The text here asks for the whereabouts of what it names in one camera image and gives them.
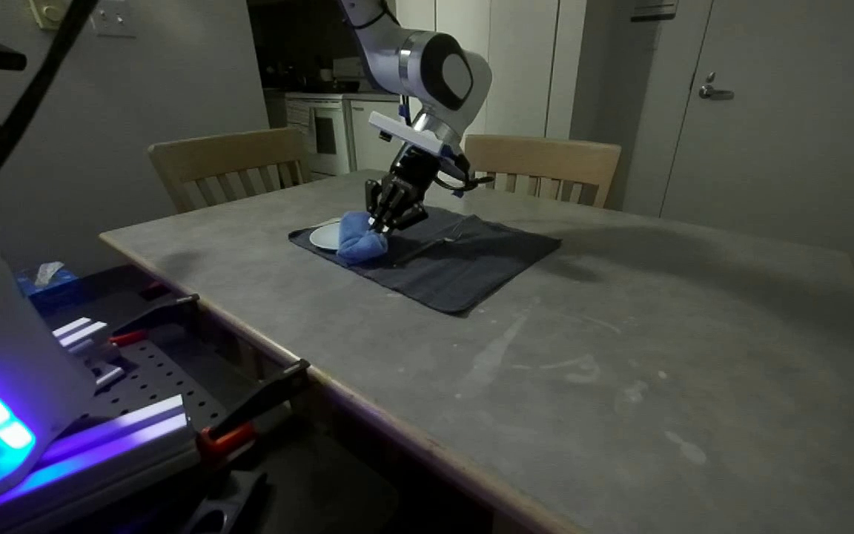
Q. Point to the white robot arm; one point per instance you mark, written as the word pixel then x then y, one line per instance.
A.
pixel 435 74

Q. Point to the grey door closer box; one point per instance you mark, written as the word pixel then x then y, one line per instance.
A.
pixel 653 9

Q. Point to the silver metal fork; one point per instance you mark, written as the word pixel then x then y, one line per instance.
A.
pixel 428 246

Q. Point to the black perforated mounting board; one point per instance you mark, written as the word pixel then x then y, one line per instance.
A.
pixel 163 380

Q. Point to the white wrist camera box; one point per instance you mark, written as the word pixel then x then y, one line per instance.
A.
pixel 400 132

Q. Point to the white kitchen cabinet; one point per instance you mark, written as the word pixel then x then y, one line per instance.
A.
pixel 323 134

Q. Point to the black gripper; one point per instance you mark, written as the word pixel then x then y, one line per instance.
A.
pixel 407 183

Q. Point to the white robot base blue light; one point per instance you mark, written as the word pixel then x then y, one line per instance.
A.
pixel 0 346

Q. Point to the dark fabric placemat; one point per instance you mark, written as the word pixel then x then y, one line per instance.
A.
pixel 467 270

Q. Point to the blue tissue box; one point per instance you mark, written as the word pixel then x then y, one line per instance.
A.
pixel 44 281

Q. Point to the white wall switch plate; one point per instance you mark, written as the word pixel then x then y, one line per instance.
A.
pixel 115 20

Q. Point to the light wooden slat-back chair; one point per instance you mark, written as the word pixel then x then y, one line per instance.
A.
pixel 547 159
pixel 219 152

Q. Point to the blue cloth towel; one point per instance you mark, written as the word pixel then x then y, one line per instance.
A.
pixel 358 242

